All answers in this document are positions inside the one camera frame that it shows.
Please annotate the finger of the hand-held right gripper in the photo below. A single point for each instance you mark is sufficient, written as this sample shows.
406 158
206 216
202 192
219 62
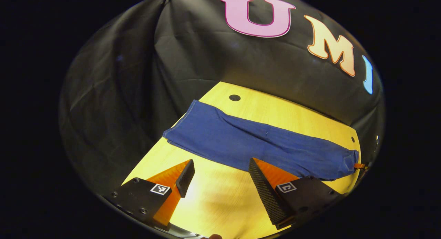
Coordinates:
360 166

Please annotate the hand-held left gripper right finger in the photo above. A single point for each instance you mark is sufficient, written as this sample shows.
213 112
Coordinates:
263 194

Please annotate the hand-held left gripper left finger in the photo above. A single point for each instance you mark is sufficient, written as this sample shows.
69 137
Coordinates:
186 178

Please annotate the blue denim jeans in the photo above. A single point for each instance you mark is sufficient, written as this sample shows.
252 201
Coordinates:
241 139

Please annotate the black backdrop cloth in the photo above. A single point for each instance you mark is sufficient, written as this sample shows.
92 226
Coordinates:
155 77

